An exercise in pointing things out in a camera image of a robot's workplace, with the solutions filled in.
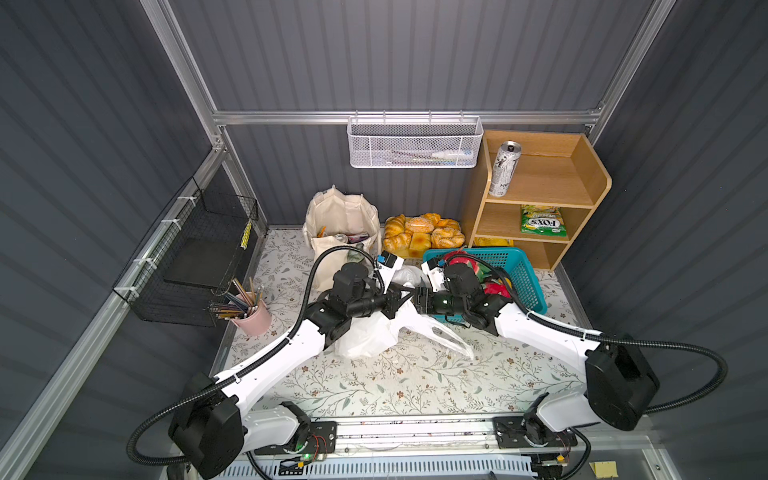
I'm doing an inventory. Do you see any white plastic grocery bag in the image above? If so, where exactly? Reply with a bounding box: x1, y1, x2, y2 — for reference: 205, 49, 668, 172
334, 282, 474, 360

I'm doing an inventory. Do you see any cream canvas tote bag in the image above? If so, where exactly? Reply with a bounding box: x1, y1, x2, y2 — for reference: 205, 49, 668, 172
302, 186, 383, 260

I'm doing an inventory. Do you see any purple Fox's candy bag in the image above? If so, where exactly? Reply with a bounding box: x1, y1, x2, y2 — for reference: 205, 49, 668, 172
347, 233, 370, 244

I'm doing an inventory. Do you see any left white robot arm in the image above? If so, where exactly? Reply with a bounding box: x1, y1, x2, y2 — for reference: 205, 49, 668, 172
126, 252, 405, 479

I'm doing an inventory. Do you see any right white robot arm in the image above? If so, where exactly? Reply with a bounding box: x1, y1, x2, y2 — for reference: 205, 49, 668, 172
416, 247, 728, 434

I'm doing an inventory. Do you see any teal plastic basket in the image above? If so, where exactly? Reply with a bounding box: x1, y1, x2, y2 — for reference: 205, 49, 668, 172
423, 247, 548, 324

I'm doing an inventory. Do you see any yellow bread tray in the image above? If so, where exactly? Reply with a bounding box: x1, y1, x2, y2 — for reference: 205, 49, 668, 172
382, 213, 466, 259

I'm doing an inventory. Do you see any floral table mat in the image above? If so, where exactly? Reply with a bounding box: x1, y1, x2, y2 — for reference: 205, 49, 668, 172
224, 229, 581, 417

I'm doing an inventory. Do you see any pink pencil cup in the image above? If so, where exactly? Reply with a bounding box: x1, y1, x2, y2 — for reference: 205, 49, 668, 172
208, 278, 272, 337

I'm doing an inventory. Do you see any green Fox's candy bag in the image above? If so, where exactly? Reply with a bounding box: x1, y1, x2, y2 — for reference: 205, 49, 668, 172
520, 205, 567, 238

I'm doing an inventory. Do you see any left silver drink can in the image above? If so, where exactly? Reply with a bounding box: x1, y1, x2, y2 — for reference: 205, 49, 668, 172
489, 141, 522, 197

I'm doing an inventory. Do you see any wooden shelf unit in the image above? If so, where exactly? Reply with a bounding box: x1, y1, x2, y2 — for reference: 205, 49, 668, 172
460, 130, 612, 270

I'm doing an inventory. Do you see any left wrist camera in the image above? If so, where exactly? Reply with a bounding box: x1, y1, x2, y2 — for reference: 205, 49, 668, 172
377, 251, 404, 292

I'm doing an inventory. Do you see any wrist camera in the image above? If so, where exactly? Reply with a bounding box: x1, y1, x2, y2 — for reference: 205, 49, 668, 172
377, 251, 404, 292
421, 258, 445, 292

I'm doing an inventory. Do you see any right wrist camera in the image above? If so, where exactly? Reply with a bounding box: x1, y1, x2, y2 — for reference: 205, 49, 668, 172
421, 258, 445, 292

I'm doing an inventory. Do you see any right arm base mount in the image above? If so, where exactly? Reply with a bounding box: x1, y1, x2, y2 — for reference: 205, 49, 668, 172
491, 415, 572, 449

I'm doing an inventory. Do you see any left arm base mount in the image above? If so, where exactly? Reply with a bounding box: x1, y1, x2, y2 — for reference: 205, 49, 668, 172
278, 421, 338, 455

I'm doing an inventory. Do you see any white wire wall basket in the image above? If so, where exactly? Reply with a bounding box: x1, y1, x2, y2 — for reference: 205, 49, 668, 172
346, 112, 484, 169

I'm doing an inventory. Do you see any black wire wall basket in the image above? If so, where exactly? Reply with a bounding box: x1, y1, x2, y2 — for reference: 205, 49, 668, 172
113, 182, 261, 327

